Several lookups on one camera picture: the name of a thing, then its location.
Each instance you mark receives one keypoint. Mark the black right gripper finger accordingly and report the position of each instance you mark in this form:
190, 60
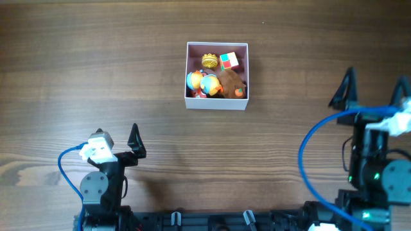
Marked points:
401, 89
346, 96

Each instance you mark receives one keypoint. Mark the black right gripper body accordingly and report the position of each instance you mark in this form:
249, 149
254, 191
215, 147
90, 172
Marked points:
365, 142

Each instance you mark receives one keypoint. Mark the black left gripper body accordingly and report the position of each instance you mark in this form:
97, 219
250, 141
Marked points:
115, 171

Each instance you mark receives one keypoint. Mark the red toy car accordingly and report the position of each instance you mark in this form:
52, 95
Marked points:
197, 93

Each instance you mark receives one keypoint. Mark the yellow duck toy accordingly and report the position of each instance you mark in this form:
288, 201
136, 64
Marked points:
209, 83

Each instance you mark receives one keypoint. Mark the yellow round toy cap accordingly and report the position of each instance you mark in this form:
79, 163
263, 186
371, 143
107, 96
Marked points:
209, 61

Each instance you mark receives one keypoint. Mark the brown plush toy with carrot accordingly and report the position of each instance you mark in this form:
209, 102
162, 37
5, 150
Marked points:
233, 87

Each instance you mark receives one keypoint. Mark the colourful puzzle cube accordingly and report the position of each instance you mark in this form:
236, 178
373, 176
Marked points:
229, 61

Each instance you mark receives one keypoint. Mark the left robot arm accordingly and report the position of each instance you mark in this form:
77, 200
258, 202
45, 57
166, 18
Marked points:
103, 189

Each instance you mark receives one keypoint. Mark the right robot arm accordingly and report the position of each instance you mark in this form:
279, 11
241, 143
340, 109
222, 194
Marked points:
354, 209

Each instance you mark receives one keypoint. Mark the white cardboard box pink inside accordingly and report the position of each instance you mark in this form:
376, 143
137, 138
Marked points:
194, 54

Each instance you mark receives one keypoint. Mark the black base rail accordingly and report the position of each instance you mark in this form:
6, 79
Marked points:
157, 221

